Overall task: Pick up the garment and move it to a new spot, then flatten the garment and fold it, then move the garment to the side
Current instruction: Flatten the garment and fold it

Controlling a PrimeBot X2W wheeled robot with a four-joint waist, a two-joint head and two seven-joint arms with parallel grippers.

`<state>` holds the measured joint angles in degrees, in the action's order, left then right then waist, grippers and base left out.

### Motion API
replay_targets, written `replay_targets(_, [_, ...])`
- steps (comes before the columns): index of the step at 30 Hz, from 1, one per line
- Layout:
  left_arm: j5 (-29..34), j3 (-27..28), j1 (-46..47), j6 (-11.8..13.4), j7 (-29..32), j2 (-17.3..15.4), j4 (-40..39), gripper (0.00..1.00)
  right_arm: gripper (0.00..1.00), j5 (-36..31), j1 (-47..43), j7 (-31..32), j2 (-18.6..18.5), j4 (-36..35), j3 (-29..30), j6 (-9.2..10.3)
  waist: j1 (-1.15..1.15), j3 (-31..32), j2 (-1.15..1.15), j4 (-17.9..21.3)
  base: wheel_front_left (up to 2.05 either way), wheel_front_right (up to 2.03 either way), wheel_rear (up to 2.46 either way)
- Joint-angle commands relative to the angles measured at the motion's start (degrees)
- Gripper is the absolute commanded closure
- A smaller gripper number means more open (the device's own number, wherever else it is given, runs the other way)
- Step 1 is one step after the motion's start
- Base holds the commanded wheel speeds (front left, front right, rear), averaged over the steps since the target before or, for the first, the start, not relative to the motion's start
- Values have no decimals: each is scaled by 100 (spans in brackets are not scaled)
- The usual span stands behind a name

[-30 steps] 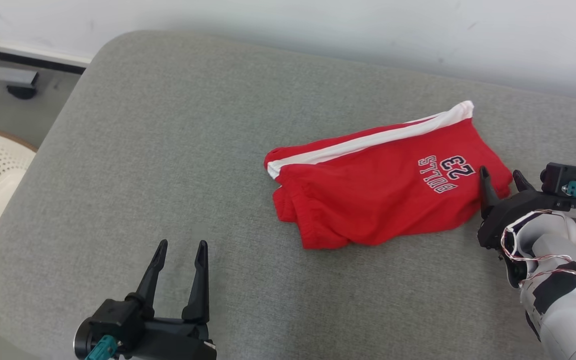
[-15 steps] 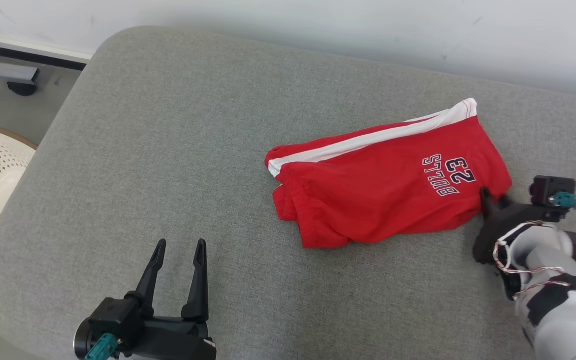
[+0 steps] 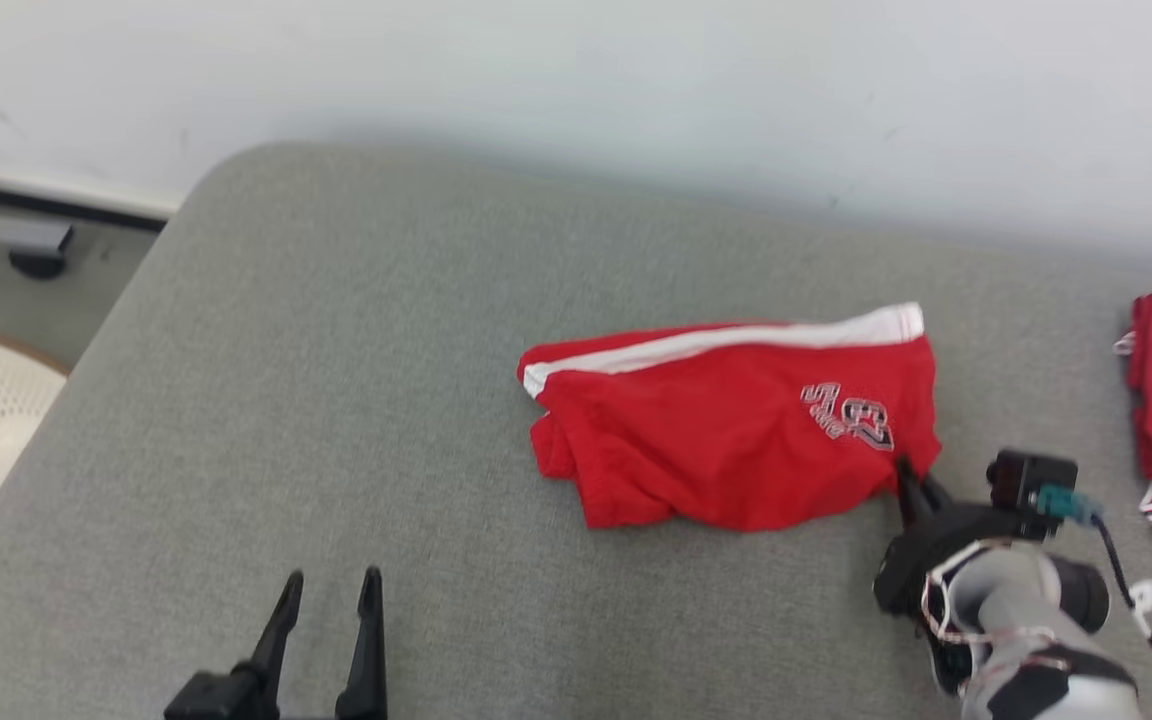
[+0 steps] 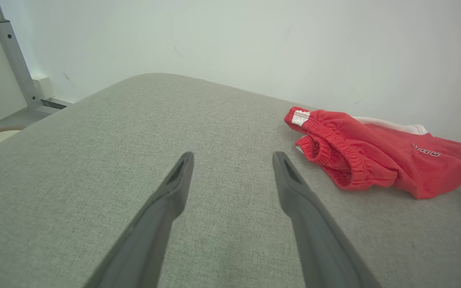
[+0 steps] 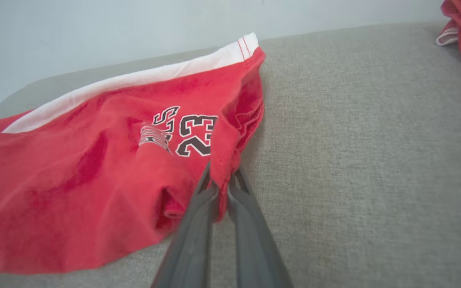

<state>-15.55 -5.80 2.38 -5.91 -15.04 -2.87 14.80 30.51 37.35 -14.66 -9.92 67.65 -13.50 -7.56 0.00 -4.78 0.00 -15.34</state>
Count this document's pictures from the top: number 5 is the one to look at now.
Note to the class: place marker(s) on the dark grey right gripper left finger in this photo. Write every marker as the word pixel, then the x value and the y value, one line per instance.
pixel 190 248

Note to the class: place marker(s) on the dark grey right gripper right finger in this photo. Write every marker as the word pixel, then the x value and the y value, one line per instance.
pixel 254 248

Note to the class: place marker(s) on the red shorts with 23 print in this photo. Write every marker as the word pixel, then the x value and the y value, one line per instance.
pixel 74 180

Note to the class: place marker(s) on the grey fabric sofa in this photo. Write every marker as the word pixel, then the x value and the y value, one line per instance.
pixel 374 160

